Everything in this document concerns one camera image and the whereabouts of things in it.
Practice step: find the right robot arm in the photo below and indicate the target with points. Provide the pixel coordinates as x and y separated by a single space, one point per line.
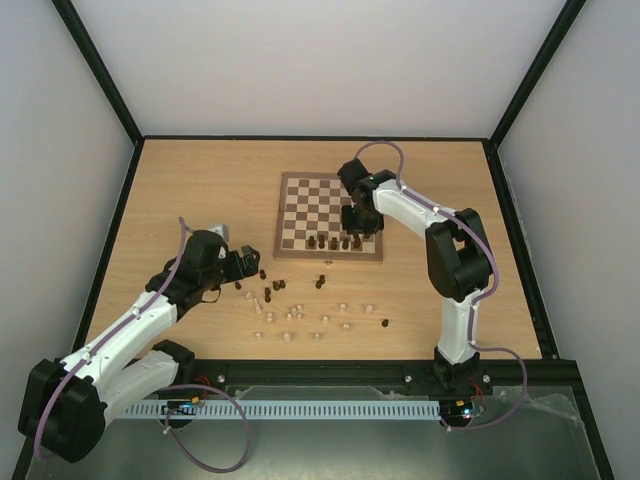
458 258

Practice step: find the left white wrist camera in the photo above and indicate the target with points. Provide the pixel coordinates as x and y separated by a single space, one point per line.
220 229

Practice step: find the black aluminium frame rail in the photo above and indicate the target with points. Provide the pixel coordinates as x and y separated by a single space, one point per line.
407 377

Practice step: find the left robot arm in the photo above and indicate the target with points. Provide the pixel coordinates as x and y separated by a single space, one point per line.
69 403

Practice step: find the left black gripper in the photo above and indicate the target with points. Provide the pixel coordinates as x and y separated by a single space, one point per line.
252 266

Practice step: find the dark piece pile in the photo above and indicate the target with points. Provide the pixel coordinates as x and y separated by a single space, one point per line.
320 281

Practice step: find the wooden chess board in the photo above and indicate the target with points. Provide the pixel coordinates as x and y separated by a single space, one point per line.
310 205

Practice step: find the light blue slotted cable duct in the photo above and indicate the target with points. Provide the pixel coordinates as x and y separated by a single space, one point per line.
287 410

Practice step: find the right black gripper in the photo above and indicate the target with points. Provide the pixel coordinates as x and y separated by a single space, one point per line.
361 220

